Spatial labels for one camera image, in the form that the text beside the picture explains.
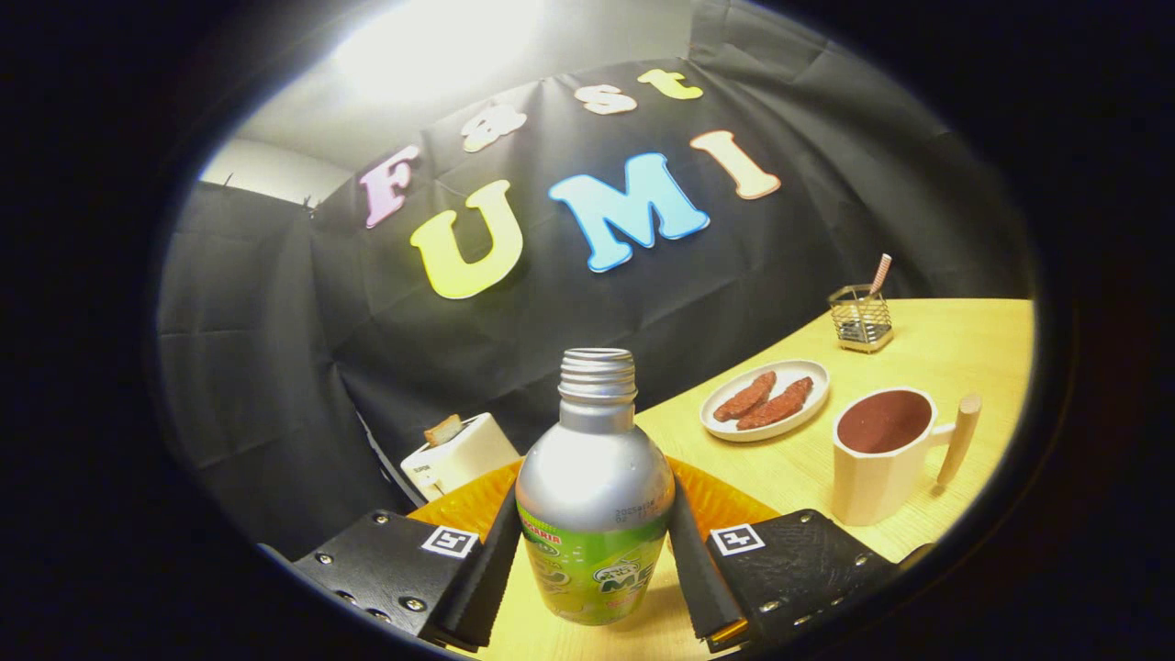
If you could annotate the toast bread slice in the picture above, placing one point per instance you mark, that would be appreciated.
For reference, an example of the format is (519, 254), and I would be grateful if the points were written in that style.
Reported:
(443, 430)

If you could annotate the ceiling light panel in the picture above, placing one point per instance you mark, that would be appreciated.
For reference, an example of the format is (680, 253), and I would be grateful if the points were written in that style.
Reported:
(431, 41)

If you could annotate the brown sausage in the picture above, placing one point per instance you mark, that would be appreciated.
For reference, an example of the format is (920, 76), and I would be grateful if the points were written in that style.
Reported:
(776, 406)
(745, 397)

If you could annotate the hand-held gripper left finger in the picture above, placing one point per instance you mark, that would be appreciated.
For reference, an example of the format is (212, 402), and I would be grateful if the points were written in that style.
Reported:
(386, 569)

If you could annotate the striped straw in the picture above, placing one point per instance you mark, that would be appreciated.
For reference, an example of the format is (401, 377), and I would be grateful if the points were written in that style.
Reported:
(881, 273)

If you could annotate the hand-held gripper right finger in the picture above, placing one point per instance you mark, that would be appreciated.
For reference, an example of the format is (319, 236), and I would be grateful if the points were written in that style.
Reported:
(808, 569)

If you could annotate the white oval plate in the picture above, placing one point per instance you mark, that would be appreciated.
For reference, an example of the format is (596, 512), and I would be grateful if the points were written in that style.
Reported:
(808, 381)

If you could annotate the black backdrop cloth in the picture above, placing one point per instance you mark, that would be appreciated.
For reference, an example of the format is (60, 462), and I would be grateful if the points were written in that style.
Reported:
(551, 312)

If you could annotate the cream toaster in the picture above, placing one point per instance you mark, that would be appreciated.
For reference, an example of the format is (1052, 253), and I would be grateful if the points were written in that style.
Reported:
(464, 454)

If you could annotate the silver green juice bottle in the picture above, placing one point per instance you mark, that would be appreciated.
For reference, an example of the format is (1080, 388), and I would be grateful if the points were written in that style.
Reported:
(592, 496)

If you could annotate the wooden table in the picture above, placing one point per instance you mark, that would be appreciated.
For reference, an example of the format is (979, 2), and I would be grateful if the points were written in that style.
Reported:
(955, 358)

